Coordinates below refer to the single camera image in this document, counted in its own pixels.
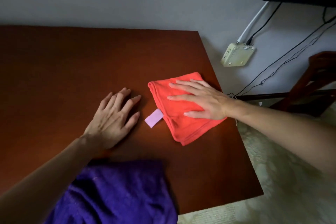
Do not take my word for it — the person's right hand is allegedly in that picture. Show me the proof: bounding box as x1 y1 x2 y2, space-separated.
167 79 234 121

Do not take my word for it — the person's left hand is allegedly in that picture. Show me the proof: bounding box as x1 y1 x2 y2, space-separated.
83 87 142 151

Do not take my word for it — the orange cloth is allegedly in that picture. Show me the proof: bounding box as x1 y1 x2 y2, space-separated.
147 72 228 147

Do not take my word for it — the purple cloth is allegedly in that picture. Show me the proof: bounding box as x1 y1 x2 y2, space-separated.
44 159 179 224

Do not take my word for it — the person's right forearm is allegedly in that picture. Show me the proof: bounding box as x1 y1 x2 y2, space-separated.
225 99 336 177

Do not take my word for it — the person's left forearm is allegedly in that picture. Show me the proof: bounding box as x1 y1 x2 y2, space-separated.
0 134 111 224

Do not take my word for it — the lilac paper tag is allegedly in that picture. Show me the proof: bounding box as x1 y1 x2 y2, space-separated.
145 108 164 129

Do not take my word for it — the reddish brown wooden table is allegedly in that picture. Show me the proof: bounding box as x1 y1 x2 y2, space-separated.
0 26 264 216

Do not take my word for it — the dark wooden chair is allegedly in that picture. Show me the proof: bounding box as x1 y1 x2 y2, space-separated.
236 51 336 118

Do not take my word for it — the cream wall socket box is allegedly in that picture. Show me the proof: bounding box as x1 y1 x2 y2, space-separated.
220 42 257 68

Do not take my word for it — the thin tangled black cable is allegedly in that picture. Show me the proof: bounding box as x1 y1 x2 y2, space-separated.
258 23 336 86

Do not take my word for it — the black power cable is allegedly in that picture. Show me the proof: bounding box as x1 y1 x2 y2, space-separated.
245 2 283 46

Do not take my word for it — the long black cable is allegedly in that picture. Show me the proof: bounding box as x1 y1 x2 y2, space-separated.
227 15 336 98

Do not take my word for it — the white cable conduit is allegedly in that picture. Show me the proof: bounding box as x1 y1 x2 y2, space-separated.
236 1 270 44

